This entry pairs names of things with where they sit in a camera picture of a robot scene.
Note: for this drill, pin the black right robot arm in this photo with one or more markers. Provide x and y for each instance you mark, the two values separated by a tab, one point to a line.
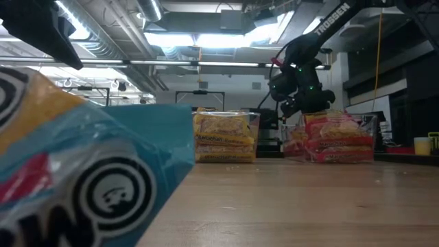
329	24

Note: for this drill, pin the red Maruchan ramen pack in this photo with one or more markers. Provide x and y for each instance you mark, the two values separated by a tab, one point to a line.
293	142
337	128
339	142
343	156

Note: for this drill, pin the silver round air duct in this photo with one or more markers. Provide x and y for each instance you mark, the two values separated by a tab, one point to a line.
151	8

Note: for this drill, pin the silver ribbed air duct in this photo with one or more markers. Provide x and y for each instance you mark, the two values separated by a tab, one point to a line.
106	46

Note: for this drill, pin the clear plastic bin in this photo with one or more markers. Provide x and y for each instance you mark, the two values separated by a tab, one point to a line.
256	120
374	118

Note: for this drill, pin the grey wall vent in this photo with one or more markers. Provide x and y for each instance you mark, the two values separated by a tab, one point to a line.
256	85
203	84

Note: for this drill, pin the grey rectangular air duct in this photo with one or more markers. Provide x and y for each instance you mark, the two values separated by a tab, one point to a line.
192	22

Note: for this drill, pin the long linear ceiling light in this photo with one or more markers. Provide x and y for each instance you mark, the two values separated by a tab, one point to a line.
223	64

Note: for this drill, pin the black gantry frame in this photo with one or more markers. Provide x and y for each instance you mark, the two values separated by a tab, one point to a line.
92	88

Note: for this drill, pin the black machine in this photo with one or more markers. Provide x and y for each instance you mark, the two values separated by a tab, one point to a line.
267	118

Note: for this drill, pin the red plastic crate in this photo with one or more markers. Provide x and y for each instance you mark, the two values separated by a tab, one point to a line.
399	150

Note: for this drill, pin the yellow cup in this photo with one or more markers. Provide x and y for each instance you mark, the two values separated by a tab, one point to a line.
422	147

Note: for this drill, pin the yellow Maruchan ramen pack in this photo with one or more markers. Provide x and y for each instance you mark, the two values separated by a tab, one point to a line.
223	125
224	153

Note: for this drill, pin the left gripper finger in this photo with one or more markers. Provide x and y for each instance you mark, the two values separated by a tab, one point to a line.
65	51

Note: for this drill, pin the blue Maruchan ramen pack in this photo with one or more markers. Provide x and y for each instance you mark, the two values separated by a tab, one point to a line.
103	171

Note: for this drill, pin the green plastic holder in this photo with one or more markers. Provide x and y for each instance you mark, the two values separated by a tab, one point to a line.
435	137

